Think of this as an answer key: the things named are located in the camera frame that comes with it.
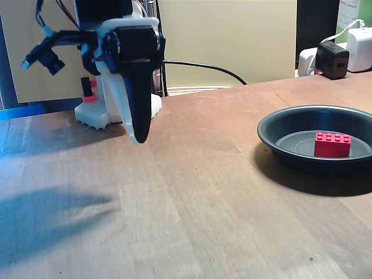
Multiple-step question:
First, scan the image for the red lego block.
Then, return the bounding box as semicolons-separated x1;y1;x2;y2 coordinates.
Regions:
313;132;352;159

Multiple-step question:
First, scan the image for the dark round metal bin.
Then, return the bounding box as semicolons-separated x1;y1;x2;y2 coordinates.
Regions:
257;104;372;177

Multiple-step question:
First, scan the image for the red and black table clamp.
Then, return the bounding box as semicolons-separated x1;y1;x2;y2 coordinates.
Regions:
80;76;98;103

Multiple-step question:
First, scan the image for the chrome metal pole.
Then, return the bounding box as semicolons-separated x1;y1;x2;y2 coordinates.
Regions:
145;0;169;97

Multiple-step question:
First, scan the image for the blue tape strip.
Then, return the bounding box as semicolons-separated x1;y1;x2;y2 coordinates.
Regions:
0;104;46;120

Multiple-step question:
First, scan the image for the dark monitor panel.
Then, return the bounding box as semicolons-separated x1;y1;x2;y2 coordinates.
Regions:
296;0;340;70

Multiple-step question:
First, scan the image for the black power adapter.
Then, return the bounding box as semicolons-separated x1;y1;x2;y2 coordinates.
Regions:
315;41;350;80

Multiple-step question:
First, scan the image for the white power adapter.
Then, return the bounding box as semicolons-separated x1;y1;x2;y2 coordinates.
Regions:
346;26;372;73

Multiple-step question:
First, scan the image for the green and white paper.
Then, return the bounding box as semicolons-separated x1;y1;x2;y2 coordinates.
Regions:
335;0;372;44

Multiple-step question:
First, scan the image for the thick black cable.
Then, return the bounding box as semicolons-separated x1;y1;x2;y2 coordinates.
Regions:
162;59;248;85

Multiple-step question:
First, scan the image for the black camera cable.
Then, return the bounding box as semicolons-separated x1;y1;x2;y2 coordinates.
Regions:
35;0;52;36

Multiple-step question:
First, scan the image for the dark vertical frame post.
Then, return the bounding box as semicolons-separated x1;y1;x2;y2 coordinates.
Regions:
0;11;18;110

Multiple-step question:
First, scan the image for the white wall plug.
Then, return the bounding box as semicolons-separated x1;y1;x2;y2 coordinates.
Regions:
298;47;319;77

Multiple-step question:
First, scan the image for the white charger cable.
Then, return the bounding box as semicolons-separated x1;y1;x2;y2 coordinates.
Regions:
321;19;366;44

